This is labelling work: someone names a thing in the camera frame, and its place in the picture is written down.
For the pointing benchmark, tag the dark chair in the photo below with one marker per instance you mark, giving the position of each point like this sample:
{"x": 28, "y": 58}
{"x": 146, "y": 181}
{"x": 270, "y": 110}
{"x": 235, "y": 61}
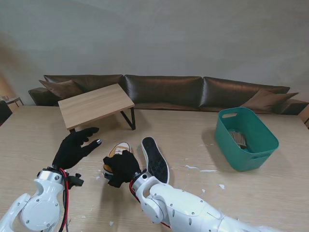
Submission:
{"x": 4, "y": 112}

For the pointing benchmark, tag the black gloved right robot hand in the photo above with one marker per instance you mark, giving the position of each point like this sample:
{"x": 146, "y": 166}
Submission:
{"x": 123, "y": 169}

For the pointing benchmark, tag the brown leather sofa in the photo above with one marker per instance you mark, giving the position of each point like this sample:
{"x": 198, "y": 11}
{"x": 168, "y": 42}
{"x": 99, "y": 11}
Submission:
{"x": 164, "y": 89}

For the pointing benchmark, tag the yellow canvas sneaker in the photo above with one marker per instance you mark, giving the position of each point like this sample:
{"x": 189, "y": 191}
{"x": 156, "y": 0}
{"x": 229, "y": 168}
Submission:
{"x": 157, "y": 159}
{"x": 118, "y": 148}

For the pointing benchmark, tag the green plastic basin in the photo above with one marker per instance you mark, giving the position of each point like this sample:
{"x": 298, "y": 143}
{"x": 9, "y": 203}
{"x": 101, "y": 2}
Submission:
{"x": 253, "y": 159}

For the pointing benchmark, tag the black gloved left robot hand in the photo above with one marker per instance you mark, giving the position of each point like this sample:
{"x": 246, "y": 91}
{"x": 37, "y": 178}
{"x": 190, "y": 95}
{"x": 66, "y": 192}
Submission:
{"x": 72, "y": 149}

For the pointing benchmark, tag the small wooden side table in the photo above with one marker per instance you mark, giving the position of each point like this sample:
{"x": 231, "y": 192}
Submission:
{"x": 14, "y": 99}

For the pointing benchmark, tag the brown sofa cushion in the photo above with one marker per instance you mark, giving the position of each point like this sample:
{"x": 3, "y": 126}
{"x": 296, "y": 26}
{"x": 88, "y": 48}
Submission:
{"x": 58, "y": 88}
{"x": 268, "y": 100}

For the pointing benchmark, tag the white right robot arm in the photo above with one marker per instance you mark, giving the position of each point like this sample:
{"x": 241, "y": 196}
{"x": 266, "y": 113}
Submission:
{"x": 188, "y": 207}

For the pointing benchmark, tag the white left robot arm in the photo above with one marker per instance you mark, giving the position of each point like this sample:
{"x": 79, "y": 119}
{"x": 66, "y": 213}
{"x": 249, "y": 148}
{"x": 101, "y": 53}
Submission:
{"x": 36, "y": 205}

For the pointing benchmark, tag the small wooden bench black legs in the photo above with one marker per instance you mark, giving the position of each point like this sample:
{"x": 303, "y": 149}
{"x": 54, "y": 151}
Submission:
{"x": 96, "y": 106}

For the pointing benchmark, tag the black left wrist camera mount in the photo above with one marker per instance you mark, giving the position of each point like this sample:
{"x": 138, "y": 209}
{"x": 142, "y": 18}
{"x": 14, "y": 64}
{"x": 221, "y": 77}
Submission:
{"x": 76, "y": 180}

